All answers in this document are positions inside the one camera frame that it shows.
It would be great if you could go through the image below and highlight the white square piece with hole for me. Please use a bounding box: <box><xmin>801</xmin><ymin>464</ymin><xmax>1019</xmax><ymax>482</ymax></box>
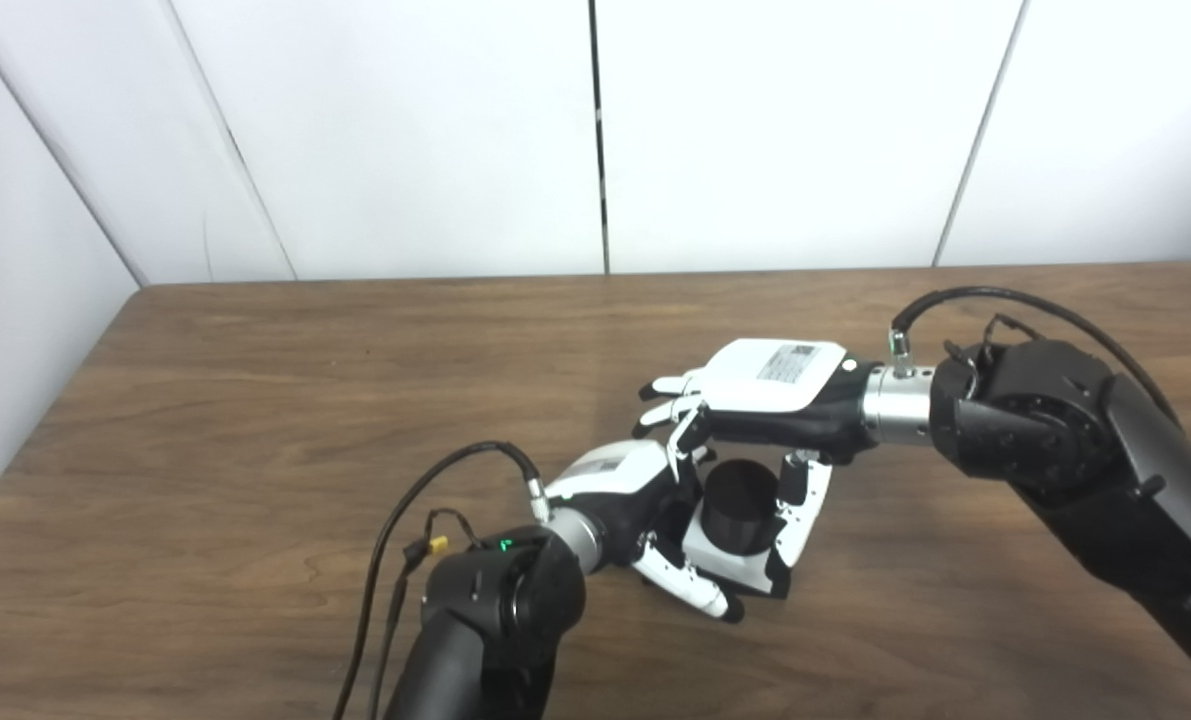
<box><xmin>682</xmin><ymin>498</ymin><xmax>788</xmax><ymax>597</ymax></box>

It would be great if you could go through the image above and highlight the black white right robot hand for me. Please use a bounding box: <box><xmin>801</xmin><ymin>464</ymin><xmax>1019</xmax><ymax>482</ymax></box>
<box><xmin>633</xmin><ymin>338</ymin><xmax>881</xmax><ymax>599</ymax></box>

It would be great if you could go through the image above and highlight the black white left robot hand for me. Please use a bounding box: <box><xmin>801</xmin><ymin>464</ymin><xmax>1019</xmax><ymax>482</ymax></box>
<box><xmin>545</xmin><ymin>440</ymin><xmax>746</xmax><ymax>623</ymax></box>

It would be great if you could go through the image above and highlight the thin black right arm wire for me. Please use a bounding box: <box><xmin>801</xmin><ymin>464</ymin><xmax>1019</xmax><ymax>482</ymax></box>
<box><xmin>943</xmin><ymin>313</ymin><xmax>1048</xmax><ymax>363</ymax></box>

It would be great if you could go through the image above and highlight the black peg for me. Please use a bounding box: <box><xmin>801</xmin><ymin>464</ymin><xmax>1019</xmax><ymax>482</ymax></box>
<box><xmin>701</xmin><ymin>459</ymin><xmax>792</xmax><ymax>601</ymax></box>

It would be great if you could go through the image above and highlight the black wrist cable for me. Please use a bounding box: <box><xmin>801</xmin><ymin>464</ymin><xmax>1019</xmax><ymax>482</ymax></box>
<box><xmin>889</xmin><ymin>286</ymin><xmax>1182</xmax><ymax>426</ymax></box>
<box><xmin>333</xmin><ymin>442</ymin><xmax>553</xmax><ymax>720</ymax></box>

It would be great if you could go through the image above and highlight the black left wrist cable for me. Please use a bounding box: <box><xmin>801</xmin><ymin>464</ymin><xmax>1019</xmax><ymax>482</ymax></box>
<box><xmin>333</xmin><ymin>442</ymin><xmax>553</xmax><ymax>720</ymax></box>

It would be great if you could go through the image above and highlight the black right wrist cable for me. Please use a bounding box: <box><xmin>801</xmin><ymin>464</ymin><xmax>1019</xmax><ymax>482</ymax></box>
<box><xmin>889</xmin><ymin>286</ymin><xmax>1182</xmax><ymax>426</ymax></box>

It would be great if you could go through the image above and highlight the thin wire with yellow connector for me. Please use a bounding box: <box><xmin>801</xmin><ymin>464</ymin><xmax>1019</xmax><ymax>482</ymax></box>
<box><xmin>368</xmin><ymin>508</ymin><xmax>483</xmax><ymax>720</ymax></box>

